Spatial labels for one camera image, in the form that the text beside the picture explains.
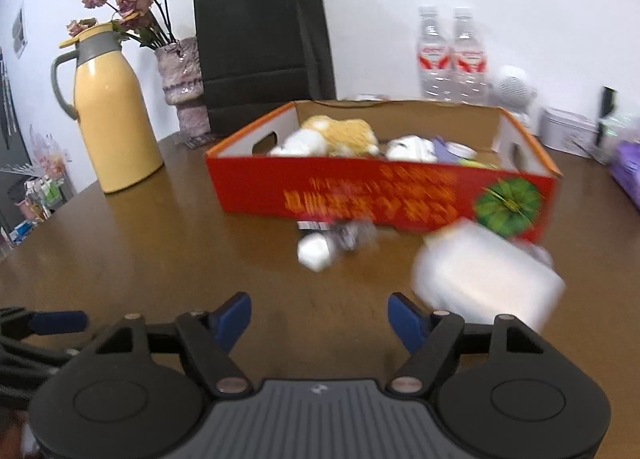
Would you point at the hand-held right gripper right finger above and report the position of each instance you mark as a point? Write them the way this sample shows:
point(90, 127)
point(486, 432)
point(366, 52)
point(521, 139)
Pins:
point(406, 319)

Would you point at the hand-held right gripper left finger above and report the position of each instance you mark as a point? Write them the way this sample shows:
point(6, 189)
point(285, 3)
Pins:
point(231, 316)

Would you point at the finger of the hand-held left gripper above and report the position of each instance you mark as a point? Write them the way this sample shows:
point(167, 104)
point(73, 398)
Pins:
point(57, 321)

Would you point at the white tissue pack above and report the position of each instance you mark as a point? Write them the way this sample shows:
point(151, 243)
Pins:
point(480, 274)

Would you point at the small white bottle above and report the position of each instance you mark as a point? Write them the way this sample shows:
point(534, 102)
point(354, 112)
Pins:
point(315, 251)

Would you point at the red cardboard box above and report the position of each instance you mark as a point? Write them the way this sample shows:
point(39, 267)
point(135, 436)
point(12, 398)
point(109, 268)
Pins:
point(350, 194)

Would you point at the cluttered storage rack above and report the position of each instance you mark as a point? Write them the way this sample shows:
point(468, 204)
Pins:
point(35, 199)

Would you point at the white plastic packet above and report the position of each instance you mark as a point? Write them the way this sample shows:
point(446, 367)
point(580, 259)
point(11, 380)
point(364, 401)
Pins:
point(410, 149)

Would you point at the pale pink plastic wrap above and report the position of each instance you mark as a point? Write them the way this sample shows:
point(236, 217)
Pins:
point(50, 149)

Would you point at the purple cloth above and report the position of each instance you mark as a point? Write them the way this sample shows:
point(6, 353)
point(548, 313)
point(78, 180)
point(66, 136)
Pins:
point(445, 149)

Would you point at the white round lid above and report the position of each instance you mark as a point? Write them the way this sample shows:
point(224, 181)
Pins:
point(462, 150)

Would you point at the dark grey cabinet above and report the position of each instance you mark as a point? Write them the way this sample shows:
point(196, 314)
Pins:
point(12, 149)

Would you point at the yellow and white plush toy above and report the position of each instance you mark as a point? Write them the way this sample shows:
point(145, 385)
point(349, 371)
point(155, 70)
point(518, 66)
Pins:
point(350, 134)

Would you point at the yellow thermos jug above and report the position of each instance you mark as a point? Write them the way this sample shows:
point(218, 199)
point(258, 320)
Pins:
point(115, 129)

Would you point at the flat white packet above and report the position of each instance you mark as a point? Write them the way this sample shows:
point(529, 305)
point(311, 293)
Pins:
point(367, 98)

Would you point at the pink ceramic vase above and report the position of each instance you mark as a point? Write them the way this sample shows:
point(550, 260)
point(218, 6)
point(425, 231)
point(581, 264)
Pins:
point(182, 84)

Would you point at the white tin box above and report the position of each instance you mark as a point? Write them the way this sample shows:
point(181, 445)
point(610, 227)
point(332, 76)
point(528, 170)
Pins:
point(565, 131)

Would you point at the white robot speaker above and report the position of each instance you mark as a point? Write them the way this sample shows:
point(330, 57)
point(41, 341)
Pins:
point(512, 84)

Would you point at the clear water bottle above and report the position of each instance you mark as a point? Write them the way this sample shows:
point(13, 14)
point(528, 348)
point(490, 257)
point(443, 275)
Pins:
point(432, 54)
point(470, 56)

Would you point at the purple tissue pack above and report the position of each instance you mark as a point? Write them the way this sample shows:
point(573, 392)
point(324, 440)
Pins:
point(627, 169)

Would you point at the black paper bag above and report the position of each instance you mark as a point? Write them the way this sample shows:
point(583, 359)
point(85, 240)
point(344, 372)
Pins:
point(317, 39)
point(250, 39)

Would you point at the clear plastic bag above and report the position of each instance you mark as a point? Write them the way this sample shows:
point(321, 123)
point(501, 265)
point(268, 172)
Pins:
point(622, 131)

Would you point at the wall picture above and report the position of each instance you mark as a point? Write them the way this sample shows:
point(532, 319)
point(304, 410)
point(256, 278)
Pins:
point(19, 29)

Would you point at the black wall plate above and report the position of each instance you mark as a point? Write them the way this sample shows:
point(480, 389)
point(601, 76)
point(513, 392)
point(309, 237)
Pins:
point(607, 101)

